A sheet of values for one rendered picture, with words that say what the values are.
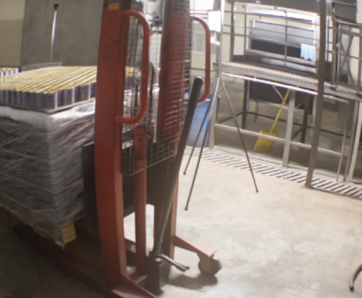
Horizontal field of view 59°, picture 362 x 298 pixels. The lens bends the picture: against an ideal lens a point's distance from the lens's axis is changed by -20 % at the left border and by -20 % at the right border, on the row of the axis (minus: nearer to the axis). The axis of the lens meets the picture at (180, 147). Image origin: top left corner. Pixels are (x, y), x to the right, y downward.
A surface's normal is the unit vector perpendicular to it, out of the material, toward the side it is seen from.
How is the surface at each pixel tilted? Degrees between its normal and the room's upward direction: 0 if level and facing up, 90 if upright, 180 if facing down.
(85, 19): 90
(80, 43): 90
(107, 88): 90
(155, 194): 90
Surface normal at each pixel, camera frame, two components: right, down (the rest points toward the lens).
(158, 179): -0.51, 0.24
